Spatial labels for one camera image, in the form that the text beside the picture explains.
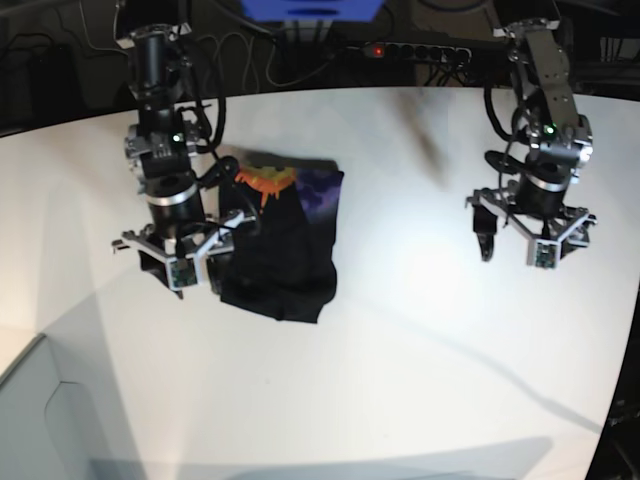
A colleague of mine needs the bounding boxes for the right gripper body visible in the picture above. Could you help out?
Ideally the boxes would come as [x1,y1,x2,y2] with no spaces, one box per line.
[111,209,258,263]

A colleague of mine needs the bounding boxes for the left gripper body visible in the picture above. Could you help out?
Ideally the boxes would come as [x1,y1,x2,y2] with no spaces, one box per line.
[465,187,598,251]

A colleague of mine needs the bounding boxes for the black T-shirt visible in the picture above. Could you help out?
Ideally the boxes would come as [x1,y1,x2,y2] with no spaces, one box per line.
[218,145,344,324]

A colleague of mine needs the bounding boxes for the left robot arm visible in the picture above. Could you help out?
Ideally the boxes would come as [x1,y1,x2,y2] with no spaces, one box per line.
[466,1,597,269]

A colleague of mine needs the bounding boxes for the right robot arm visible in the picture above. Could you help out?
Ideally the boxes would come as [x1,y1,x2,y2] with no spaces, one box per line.
[112,1,260,298]

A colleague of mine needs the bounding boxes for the black power strip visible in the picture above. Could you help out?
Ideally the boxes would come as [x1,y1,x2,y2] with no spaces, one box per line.
[362,42,472,65]

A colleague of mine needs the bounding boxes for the blue box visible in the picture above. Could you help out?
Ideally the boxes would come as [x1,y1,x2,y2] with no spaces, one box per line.
[241,0,384,22]

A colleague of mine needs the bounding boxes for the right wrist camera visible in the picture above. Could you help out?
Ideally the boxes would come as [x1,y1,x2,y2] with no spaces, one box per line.
[167,258,198,292]

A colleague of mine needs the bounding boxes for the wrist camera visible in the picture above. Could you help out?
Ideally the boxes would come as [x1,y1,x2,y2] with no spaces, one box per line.
[527,237,561,269]
[167,258,198,292]

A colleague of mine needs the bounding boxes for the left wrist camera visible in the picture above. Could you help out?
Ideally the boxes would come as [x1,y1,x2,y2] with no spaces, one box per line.
[527,237,561,269]

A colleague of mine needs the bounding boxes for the grey cable on floor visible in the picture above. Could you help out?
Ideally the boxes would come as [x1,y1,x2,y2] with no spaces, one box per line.
[79,9,331,96]

